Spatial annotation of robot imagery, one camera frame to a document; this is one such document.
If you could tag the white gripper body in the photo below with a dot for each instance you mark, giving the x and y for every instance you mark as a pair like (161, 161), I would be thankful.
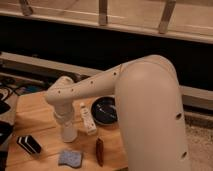
(64, 113)

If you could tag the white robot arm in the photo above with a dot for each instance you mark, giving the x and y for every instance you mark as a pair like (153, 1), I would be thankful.
(149, 108)

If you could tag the white tube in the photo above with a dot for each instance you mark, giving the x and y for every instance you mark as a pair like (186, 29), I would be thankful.
(88, 121)

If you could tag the black round plate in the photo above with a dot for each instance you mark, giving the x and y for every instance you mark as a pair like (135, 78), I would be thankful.
(103, 111)

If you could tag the wooden table board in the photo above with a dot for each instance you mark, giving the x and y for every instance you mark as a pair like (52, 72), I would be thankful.
(34, 117)

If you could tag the blue sponge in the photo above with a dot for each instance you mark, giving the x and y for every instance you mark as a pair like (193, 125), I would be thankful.
(72, 159)

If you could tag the red brown oblong object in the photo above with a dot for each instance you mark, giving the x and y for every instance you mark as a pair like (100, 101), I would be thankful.
(100, 152)

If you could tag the black object left edge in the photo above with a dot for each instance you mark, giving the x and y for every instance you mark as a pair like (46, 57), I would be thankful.
(6, 121)

